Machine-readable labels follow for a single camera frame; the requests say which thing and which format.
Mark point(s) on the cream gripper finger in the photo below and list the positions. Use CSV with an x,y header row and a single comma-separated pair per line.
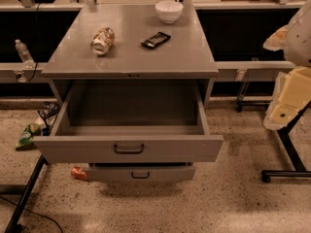
x,y
277,40
292,92

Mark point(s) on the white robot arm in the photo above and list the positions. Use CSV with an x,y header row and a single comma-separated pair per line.
x,y
297,48

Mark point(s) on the grey lower drawer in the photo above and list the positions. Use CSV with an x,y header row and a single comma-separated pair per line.
x,y
141,172

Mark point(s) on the grey metal drawer cabinet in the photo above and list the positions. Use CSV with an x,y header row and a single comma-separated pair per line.
x,y
185,56

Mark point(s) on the open grey top drawer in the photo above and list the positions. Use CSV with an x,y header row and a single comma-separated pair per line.
x,y
131,121

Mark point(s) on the black metal stand right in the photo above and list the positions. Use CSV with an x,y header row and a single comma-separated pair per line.
x,y
299,168

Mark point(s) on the white ceramic bowl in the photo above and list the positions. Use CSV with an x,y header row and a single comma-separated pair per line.
x,y
168,11

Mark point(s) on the orange snack wrapper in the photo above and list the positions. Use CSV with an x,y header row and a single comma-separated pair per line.
x,y
78,173

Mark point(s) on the dark snack bags pile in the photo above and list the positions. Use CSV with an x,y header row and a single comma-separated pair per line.
x,y
48,116

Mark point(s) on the clear plastic water bottle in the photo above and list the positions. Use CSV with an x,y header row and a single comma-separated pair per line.
x,y
24,54

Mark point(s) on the green chip bag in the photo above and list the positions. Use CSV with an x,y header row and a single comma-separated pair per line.
x,y
26,139

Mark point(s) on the black table leg left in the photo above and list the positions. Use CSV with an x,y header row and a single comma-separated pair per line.
x,y
24,191

